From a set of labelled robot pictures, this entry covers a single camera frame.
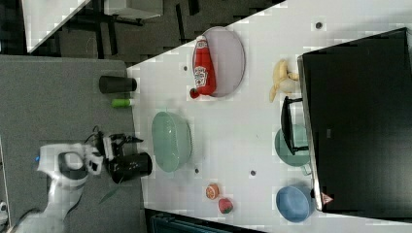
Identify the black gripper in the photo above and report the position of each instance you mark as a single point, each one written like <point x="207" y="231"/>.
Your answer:
<point x="113" y="145"/>

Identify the grey round plate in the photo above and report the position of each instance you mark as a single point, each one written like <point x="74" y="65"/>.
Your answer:
<point x="228" y="57"/>

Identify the large red toy strawberry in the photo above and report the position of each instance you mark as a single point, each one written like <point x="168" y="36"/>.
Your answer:
<point x="225" y="206"/>

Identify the toy orange slice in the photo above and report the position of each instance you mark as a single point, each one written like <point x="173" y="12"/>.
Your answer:
<point x="212" y="191"/>

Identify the green plastic strainer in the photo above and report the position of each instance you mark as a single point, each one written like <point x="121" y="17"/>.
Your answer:
<point x="171" y="141"/>

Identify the blue plastic bowl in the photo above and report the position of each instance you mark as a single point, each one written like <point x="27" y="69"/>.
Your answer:
<point x="295" y="203"/>

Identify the white side table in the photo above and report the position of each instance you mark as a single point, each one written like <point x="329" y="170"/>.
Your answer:
<point x="43" y="17"/>

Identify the black cylinder container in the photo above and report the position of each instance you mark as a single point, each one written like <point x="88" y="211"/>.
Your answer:
<point x="110" y="84"/>

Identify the yellow plush banana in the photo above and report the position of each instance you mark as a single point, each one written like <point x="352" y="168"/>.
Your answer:
<point x="283" y="80"/>

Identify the black utensil holder cup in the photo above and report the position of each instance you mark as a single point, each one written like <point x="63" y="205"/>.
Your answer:
<point x="129" y="167"/>

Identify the red plush ketchup bottle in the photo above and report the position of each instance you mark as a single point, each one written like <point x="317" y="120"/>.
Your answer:
<point x="203" y="68"/>

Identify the small red toy strawberry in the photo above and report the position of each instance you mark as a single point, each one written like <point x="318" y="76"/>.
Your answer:
<point x="193" y="93"/>

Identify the green small bottle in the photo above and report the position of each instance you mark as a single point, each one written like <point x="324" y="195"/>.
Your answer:
<point x="122" y="103"/>

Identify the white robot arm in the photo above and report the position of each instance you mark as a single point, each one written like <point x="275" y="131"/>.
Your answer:
<point x="68" y="166"/>

